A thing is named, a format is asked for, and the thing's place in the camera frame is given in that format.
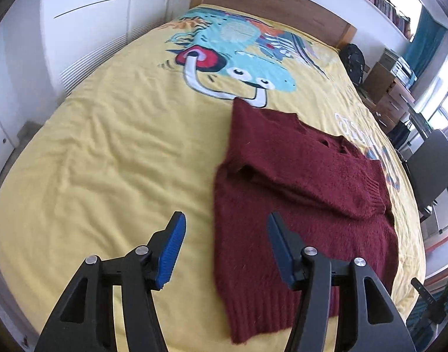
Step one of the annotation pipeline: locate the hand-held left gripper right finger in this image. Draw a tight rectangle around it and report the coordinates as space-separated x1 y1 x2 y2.
267 212 417 352

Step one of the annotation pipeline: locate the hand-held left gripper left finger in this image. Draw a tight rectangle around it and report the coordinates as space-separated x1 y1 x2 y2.
37 211 187 352

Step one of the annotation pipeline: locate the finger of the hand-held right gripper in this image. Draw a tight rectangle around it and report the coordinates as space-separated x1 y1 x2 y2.
411 278 447 321

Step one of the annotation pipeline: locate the maroon knitted sweater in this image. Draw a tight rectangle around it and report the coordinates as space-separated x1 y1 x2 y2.
213 97 400 345

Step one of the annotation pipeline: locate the bed with yellow cartoon cover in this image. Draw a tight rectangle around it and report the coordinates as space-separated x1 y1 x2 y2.
0 4 426 352

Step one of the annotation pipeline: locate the grey office chair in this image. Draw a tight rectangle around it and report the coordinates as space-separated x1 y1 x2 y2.
404 129 448 221

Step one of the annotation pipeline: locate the black paper bag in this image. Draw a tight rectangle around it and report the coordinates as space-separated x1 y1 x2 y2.
389 121 412 151

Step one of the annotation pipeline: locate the low wooden nightstand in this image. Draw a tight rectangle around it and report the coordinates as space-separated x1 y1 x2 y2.
358 86 397 133

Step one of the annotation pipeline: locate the dark desk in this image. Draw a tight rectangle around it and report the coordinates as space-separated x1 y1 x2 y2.
404 97 441 143

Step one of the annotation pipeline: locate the wooden drawer cabinet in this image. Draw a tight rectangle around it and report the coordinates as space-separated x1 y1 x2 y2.
363 62 415 133

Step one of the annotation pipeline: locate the black backpack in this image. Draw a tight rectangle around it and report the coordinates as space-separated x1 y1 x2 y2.
339 43 366 86

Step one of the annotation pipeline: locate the white door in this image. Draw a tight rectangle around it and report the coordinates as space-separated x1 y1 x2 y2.
0 92 26 195

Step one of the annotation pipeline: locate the white printer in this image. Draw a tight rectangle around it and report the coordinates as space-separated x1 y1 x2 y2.
379 48 417 89

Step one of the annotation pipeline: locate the white wardrobe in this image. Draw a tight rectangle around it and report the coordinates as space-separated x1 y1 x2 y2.
0 0 195 191

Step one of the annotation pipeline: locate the wooden headboard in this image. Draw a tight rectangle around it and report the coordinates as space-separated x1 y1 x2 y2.
190 0 358 49

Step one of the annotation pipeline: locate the teal curtain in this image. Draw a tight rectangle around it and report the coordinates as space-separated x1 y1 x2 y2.
407 5 448 77

